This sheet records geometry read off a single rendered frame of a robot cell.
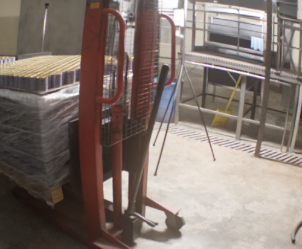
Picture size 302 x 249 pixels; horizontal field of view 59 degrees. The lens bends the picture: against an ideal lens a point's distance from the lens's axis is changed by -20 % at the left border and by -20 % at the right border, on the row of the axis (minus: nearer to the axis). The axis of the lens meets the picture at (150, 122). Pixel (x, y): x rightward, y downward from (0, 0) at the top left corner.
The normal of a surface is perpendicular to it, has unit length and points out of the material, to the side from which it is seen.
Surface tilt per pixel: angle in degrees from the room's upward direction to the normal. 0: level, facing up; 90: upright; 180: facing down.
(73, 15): 90
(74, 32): 90
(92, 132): 90
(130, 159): 90
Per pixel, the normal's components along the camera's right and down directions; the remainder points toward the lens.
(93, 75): -0.51, 0.24
